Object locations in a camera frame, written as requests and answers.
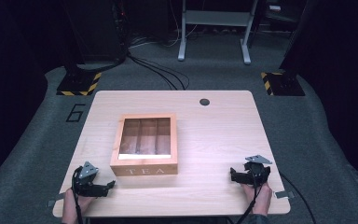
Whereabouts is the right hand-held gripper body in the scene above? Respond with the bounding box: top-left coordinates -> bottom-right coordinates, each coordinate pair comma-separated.
243,154 -> 273,189

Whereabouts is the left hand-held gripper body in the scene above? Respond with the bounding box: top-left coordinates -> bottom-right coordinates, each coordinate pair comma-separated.
72,161 -> 103,198

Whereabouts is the person's right hand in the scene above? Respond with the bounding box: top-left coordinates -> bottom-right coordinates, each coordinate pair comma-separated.
241,182 -> 273,217

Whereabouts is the person's left hand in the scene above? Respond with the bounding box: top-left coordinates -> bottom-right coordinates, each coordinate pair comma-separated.
62,187 -> 95,224

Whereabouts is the wooden tea box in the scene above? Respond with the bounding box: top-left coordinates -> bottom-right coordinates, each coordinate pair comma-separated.
109,112 -> 179,177

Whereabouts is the black stand column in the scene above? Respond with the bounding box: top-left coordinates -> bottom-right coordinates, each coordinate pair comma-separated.
279,0 -> 318,74

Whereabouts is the dark cabinet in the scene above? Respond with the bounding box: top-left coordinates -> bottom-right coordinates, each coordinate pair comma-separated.
60,0 -> 129,64

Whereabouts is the left hand-held gripper cable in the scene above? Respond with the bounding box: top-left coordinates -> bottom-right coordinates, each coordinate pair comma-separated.
71,166 -> 85,224

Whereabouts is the hand-held gripper cable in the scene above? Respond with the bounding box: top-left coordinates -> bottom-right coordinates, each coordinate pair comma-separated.
71,166 -> 85,224
236,174 -> 265,224

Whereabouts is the right hand-held gripper cable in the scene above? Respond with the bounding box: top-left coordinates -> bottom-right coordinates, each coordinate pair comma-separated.
236,174 -> 265,224

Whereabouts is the grey metal table bracket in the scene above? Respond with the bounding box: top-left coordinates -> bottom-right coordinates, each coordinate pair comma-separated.
274,190 -> 295,200
46,192 -> 67,208

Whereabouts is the thin black cable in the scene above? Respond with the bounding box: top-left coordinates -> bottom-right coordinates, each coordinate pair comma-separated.
279,172 -> 317,224

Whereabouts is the black yellow striped base plate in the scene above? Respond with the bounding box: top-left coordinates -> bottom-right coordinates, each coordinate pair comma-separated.
56,71 -> 103,97
260,71 -> 306,97

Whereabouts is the bundle of black floor cables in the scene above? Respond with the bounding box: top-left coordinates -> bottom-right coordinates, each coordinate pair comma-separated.
126,50 -> 190,91

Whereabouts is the white metal desk frame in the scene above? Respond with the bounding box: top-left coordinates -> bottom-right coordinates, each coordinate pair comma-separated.
177,0 -> 259,65

